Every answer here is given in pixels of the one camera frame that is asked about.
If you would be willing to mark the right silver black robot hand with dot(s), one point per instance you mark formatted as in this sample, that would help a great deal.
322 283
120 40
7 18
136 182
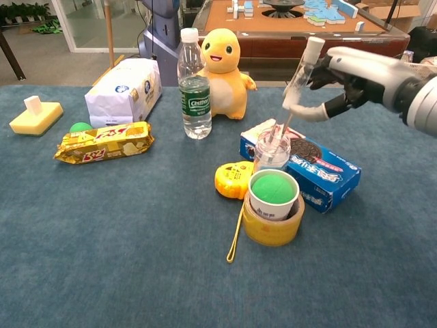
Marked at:
368 73

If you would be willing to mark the clear tube with white cap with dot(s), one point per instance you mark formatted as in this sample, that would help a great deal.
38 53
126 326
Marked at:
302 75

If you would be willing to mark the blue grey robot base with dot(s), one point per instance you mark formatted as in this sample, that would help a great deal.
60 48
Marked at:
164 30

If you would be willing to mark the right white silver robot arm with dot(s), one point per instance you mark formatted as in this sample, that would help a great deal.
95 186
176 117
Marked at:
425 106

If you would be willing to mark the black bag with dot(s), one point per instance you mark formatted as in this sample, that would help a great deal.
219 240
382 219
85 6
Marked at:
421 41

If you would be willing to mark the white plastic basket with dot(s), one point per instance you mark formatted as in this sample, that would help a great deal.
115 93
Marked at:
431 65

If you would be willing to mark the black tripod stand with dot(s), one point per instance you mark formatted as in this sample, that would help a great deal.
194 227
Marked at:
392 12

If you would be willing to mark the mahjong tile row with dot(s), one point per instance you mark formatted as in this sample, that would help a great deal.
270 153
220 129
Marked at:
346 7

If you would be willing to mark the cardboard box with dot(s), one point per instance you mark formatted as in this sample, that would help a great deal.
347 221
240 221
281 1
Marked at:
406 13

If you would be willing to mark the blue mahjong tile pile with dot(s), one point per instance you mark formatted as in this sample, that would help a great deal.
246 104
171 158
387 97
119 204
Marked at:
322 13

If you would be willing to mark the brown mahjong table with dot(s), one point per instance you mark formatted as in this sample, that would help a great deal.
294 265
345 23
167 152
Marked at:
273 48

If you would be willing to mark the blue Oreo cookie box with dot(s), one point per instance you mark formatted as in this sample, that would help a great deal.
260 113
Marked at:
324 171

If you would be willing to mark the black mahjong table centre dome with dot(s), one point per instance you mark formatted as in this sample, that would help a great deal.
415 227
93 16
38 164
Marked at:
283 7

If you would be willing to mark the clear plastic jar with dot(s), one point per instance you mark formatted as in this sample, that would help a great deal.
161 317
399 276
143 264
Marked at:
269 159

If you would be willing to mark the white blue mahjong tile cluster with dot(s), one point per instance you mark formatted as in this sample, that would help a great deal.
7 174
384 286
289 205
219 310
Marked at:
243 8

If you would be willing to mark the yellow plush dinosaur toy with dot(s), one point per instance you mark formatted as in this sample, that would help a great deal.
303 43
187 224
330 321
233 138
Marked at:
225 82

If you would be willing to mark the large green ball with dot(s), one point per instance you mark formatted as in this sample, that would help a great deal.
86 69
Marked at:
273 189

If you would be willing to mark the white paper cup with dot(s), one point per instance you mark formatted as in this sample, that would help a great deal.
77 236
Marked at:
269 212

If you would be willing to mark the clear water bottle green label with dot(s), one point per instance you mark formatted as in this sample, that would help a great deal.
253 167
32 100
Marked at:
194 102

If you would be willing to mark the yellow packing tape roll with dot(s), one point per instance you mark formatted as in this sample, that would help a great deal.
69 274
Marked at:
269 234

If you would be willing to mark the white tissue pack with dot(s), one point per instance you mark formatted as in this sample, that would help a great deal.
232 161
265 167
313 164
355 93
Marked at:
123 92

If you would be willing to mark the wooden pole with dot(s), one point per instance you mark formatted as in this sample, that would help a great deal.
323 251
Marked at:
109 34

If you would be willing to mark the gold biscuit packet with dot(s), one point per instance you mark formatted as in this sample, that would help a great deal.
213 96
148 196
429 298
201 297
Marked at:
106 143

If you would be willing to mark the blue felt table cover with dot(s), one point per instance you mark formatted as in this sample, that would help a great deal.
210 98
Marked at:
136 239

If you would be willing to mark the small green ball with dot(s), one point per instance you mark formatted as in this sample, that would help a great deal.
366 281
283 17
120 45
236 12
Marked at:
80 127

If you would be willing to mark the green item on floor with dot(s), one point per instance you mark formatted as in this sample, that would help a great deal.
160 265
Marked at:
48 27

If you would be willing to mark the yellow sponge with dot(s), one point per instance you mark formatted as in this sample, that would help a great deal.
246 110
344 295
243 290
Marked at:
35 121

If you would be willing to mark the small white block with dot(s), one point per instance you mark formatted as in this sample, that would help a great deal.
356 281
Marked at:
33 104

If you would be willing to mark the green potted plants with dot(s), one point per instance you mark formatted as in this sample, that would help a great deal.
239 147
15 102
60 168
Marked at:
24 12

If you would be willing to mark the dark table leg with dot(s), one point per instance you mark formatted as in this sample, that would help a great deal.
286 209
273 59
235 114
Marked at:
12 56

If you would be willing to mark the white glass partition frame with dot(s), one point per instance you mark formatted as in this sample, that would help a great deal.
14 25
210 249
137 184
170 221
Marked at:
63 24

